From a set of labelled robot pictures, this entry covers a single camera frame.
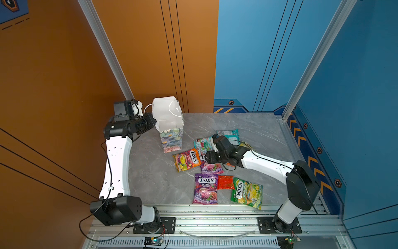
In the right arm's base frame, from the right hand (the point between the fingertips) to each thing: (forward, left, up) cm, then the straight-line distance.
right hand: (207, 157), depth 86 cm
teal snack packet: (+22, -17, -8) cm, 29 cm away
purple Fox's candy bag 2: (-15, +1, -8) cm, 17 cm away
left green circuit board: (-37, +26, -12) cm, 47 cm away
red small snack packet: (-11, -10, -9) cm, 17 cm away
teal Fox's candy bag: (+13, +3, -7) cm, 15 cm away
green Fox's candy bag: (-17, -21, -9) cm, 28 cm away
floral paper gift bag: (+28, +26, 0) cm, 38 cm away
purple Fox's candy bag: (-3, 0, -7) cm, 8 cm away
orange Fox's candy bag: (+3, +13, -8) cm, 16 cm away
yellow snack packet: (+15, -25, -9) cm, 30 cm away
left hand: (+8, +24, +23) cm, 35 cm away
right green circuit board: (-37, -37, -12) cm, 54 cm away
